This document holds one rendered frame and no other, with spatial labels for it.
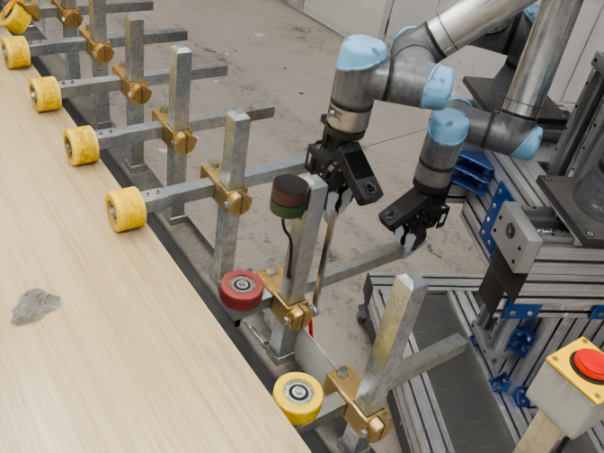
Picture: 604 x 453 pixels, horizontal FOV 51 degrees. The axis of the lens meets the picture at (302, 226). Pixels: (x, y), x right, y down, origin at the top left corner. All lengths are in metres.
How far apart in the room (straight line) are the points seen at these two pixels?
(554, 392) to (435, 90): 0.52
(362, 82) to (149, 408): 0.60
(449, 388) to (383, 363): 1.06
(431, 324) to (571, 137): 0.85
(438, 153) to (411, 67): 0.27
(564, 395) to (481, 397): 1.33
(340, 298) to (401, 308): 1.59
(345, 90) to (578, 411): 0.60
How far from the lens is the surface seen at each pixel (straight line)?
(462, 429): 1.99
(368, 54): 1.04
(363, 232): 2.88
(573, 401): 0.76
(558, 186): 1.47
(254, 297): 1.16
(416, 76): 1.06
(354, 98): 1.07
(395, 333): 0.97
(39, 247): 1.27
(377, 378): 1.04
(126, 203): 1.24
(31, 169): 1.48
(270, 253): 2.66
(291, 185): 1.02
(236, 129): 1.22
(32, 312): 1.14
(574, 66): 3.78
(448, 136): 1.27
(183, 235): 1.59
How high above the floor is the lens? 1.71
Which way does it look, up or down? 37 degrees down
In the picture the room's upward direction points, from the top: 11 degrees clockwise
